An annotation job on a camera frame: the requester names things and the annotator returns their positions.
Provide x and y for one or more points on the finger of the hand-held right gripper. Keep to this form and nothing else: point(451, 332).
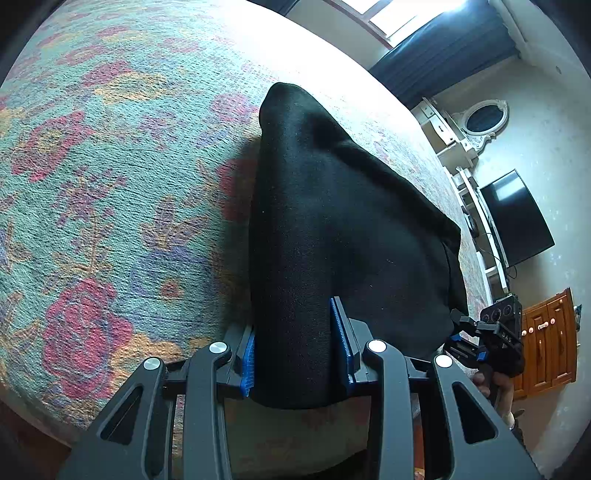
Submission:
point(464, 321)
point(464, 350)

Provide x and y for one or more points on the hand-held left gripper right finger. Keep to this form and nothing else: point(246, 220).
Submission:
point(344, 344)

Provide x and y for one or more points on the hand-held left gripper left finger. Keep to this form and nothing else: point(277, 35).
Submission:
point(249, 364)

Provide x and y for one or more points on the black pants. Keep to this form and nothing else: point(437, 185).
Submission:
point(323, 207)

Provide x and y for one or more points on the person's right hand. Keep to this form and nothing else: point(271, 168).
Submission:
point(494, 392)

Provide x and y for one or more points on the brown wooden cabinet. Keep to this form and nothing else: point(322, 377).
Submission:
point(549, 341)

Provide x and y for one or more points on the white television stand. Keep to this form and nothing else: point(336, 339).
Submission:
point(480, 221)

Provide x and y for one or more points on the black flat television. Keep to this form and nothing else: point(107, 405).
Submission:
point(515, 217)

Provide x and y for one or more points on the white dresser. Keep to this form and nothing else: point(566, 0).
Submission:
point(438, 134)

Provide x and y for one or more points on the white oval framed mirror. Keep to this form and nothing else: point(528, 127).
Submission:
point(484, 119)

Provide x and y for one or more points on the floral woven blanket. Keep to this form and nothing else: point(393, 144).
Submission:
point(101, 152)

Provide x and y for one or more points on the dark blue curtain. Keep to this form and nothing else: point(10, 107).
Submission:
point(443, 55)
point(277, 4)

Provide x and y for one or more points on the bright window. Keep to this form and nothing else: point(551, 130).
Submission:
point(397, 16)

